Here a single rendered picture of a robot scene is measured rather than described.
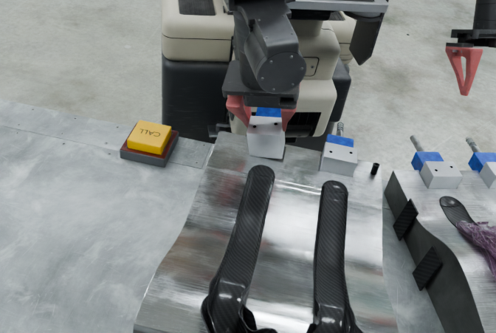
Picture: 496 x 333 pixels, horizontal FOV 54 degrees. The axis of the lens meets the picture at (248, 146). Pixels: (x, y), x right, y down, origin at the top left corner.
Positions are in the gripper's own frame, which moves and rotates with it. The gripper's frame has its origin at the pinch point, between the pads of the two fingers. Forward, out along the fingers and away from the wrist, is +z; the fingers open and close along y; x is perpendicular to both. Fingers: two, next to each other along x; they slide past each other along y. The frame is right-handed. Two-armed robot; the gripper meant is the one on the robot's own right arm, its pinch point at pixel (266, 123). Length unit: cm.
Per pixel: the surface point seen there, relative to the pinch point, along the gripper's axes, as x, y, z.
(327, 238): -15.4, 10.1, 5.4
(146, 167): -2.2, -21.0, 10.2
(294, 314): -29.9, 7.5, -3.4
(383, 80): 166, 33, 132
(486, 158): 9.7, 35.7, 15.3
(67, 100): 98, -114, 94
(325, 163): -3.0, 8.9, 4.7
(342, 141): 3.1, 11.2, 6.2
